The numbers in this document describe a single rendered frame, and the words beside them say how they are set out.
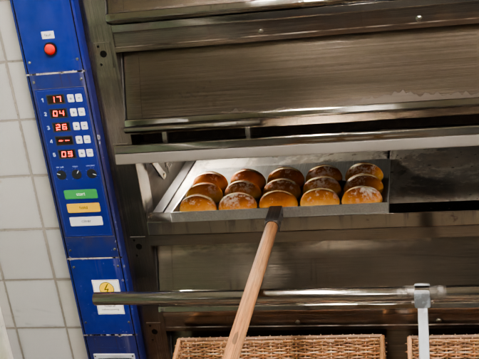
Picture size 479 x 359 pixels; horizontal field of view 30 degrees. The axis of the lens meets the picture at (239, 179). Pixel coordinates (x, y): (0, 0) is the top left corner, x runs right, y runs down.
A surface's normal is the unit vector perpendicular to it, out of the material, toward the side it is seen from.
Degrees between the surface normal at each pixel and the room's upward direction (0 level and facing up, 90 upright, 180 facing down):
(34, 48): 90
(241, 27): 90
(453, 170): 0
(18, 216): 90
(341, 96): 70
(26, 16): 90
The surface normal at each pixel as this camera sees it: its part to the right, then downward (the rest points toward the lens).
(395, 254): -0.22, 0.04
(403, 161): -0.12, -0.92
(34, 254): -0.18, 0.38
